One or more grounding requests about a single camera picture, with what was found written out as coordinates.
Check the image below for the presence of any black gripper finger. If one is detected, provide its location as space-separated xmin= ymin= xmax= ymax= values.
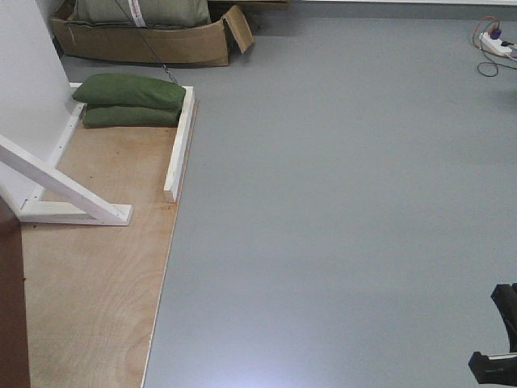
xmin=490 ymin=283 xmax=516 ymax=352
xmin=468 ymin=352 xmax=516 ymax=386

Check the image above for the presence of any brown wooden door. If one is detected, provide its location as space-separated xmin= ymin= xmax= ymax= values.
xmin=1 ymin=201 xmax=31 ymax=387

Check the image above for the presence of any white power strip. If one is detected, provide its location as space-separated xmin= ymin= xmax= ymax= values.
xmin=479 ymin=32 xmax=516 ymax=58

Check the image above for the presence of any purple plug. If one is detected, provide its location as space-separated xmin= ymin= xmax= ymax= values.
xmin=489 ymin=24 xmax=502 ymax=40

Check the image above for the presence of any white edge batten far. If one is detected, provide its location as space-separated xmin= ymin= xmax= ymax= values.
xmin=163 ymin=86 xmax=196 ymax=203

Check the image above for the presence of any open cardboard box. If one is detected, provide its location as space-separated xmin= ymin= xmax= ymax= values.
xmin=50 ymin=1 xmax=254 ymax=66

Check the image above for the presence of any plywood base platform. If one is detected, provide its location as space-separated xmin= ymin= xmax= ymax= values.
xmin=22 ymin=100 xmax=200 ymax=388

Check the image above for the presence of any cardboard box labelled 2#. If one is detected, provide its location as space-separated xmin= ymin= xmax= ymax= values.
xmin=208 ymin=0 xmax=291 ymax=11

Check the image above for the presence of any white diagonal brace far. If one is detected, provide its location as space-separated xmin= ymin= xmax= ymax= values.
xmin=1 ymin=137 xmax=133 ymax=226

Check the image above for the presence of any green sandbag lower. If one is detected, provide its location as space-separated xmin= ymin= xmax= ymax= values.
xmin=82 ymin=106 xmax=182 ymax=128

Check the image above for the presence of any green sandbag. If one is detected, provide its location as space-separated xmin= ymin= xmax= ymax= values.
xmin=82 ymin=106 xmax=182 ymax=128
xmin=73 ymin=73 xmax=186 ymax=109

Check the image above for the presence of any green sandbag far top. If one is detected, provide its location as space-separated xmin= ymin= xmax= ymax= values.
xmin=73 ymin=73 xmax=186 ymax=109

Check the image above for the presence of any grey-green woven sack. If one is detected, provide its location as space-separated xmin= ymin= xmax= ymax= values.
xmin=74 ymin=0 xmax=211 ymax=28

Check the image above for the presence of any orange cable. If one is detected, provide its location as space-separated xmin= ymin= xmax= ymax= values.
xmin=471 ymin=15 xmax=517 ymax=78

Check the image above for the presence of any steel guy wire far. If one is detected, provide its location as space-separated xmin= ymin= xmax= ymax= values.
xmin=112 ymin=0 xmax=179 ymax=86

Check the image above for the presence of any white door frame panel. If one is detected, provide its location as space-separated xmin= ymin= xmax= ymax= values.
xmin=0 ymin=0 xmax=88 ymax=221

